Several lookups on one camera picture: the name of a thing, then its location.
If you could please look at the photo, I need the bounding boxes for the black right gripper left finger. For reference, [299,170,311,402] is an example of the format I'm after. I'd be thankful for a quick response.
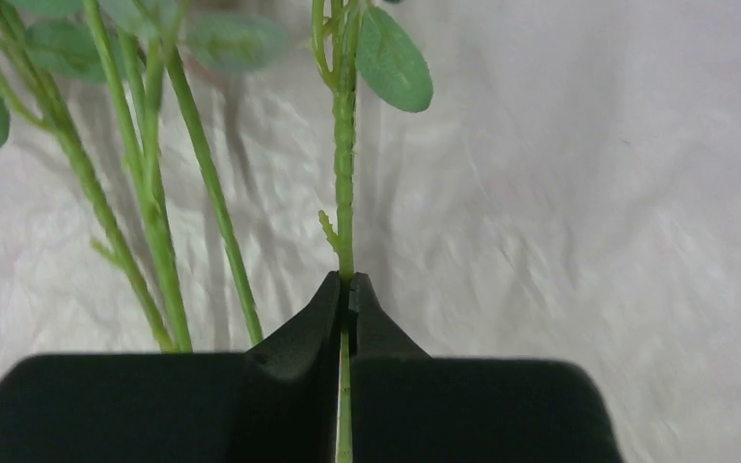
[0,272,342,462]

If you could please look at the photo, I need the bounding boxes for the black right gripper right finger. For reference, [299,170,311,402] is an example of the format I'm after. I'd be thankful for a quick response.
[348,273,622,463]

